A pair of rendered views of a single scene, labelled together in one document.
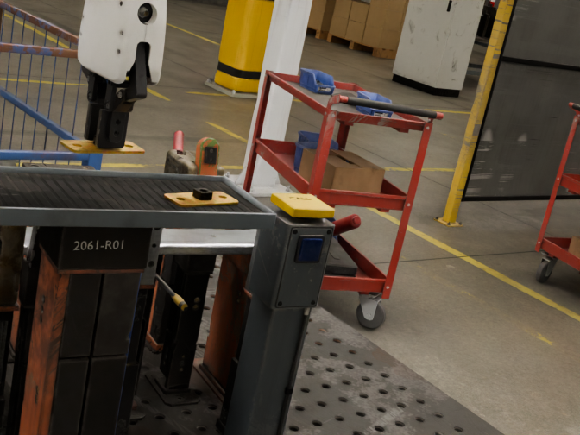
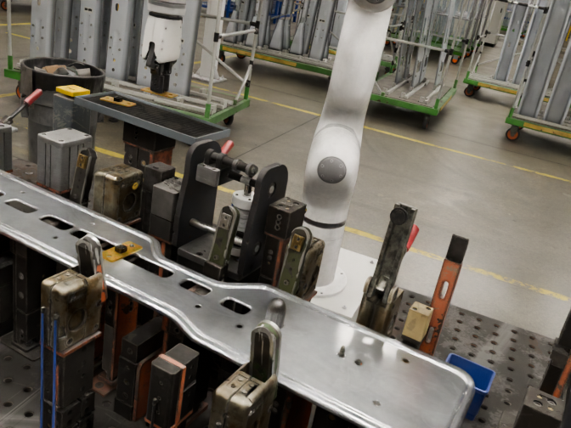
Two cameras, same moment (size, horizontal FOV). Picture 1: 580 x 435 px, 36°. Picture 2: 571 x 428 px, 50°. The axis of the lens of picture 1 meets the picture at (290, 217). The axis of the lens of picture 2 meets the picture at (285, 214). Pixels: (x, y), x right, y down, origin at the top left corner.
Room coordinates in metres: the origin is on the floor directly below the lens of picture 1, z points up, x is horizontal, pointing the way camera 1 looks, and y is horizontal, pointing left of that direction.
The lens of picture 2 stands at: (1.36, 1.60, 1.56)
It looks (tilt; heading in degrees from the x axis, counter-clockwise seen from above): 23 degrees down; 238
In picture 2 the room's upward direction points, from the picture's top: 10 degrees clockwise
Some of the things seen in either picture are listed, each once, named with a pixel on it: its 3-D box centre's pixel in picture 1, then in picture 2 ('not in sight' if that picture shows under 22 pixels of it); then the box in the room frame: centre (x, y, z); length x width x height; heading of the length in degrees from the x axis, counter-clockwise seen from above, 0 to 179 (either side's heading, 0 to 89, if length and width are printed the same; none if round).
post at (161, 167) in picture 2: not in sight; (152, 245); (0.95, 0.38, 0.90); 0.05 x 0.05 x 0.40; 33
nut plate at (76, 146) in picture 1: (104, 142); (159, 90); (0.91, 0.21, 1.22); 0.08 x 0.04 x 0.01; 132
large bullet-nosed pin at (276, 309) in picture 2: not in sight; (275, 314); (0.89, 0.87, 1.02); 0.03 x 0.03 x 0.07
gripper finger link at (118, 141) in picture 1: (119, 119); (166, 76); (0.89, 0.19, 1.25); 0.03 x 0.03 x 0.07; 42
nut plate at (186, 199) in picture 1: (202, 195); (118, 99); (0.97, 0.10, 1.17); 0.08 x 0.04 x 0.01; 135
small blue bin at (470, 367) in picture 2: not in sight; (462, 387); (0.36, 0.87, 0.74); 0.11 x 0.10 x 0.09; 123
